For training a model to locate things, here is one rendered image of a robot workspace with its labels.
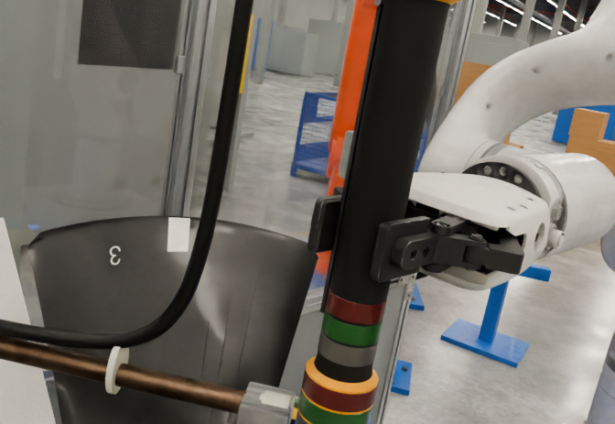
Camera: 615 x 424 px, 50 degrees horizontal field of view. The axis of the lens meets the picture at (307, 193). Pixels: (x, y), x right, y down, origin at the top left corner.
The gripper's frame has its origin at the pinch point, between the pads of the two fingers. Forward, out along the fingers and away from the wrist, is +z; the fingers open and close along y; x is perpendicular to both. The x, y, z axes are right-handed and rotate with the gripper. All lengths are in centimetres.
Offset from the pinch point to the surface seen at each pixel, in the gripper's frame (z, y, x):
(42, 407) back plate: 1.2, 31.0, -27.3
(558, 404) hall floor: -299, 69, -147
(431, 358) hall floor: -280, 133, -147
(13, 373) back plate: 3.1, 33.4, -24.4
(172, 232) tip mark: -2.6, 20.3, -6.9
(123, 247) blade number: 0.8, 21.8, -8.3
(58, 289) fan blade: 5.3, 22.9, -11.5
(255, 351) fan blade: -3.2, 9.8, -12.6
